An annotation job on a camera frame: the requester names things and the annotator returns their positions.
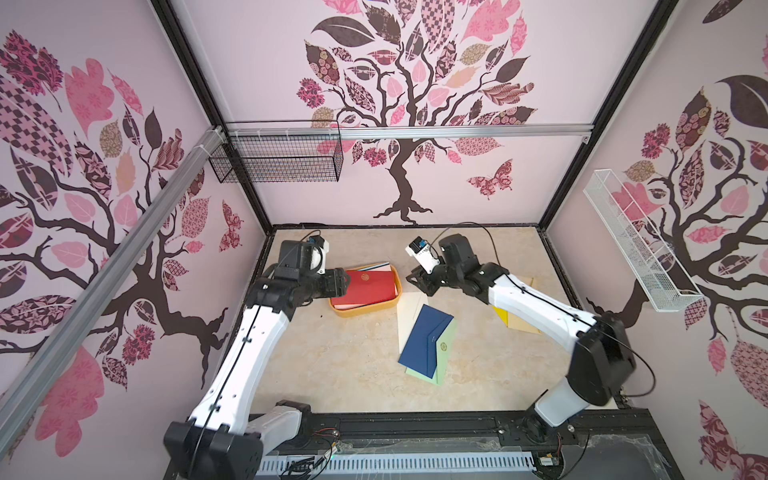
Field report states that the red envelope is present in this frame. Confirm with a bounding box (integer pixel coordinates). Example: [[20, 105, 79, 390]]
[[330, 269, 398, 310]]

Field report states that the aluminium rail left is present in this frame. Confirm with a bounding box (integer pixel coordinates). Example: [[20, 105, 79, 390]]
[[1, 126, 225, 457]]

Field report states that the white cable duct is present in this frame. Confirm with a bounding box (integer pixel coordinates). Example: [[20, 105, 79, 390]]
[[254, 452, 536, 479]]

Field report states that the white envelope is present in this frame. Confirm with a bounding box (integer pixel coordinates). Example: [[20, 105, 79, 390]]
[[397, 292, 428, 353]]

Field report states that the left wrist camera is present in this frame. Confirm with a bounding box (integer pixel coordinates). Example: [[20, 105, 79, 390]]
[[308, 235, 330, 275]]

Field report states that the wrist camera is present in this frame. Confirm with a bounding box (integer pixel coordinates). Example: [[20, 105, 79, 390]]
[[405, 236, 441, 274], [308, 235, 330, 275]]

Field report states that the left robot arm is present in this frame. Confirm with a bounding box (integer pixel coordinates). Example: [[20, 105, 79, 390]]
[[163, 231, 350, 479]]

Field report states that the yellow plastic storage box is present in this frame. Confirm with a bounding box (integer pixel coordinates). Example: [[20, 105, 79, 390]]
[[329, 262, 402, 318]]

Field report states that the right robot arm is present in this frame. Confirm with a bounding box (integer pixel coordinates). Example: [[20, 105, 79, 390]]
[[405, 234, 636, 444]]

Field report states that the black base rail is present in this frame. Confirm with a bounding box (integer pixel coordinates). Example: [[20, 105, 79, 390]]
[[252, 409, 681, 479]]

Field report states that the white wire shelf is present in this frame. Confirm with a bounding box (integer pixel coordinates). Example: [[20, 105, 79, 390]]
[[584, 169, 704, 313]]

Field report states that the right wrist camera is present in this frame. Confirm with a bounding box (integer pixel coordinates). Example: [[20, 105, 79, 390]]
[[405, 236, 441, 274]]

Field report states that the aluminium rail back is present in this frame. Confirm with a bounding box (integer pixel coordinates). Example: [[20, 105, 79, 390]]
[[229, 124, 593, 140]]

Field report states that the black wire basket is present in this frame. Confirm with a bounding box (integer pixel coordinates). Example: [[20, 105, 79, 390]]
[[209, 121, 345, 184]]

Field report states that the light green envelope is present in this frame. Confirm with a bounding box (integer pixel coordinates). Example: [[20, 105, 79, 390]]
[[405, 317, 460, 386]]

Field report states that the yellow envelope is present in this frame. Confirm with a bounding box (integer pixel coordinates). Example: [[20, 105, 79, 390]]
[[493, 307, 509, 327]]

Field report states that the beige envelope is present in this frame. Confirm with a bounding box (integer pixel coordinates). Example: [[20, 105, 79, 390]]
[[504, 277, 541, 335]]

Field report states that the aluminium rail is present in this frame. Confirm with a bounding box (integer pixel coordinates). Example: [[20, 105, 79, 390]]
[[229, 124, 593, 140], [1, 126, 225, 457]]

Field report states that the navy blue envelope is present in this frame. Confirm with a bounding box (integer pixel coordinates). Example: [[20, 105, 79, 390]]
[[398, 304, 455, 380]]

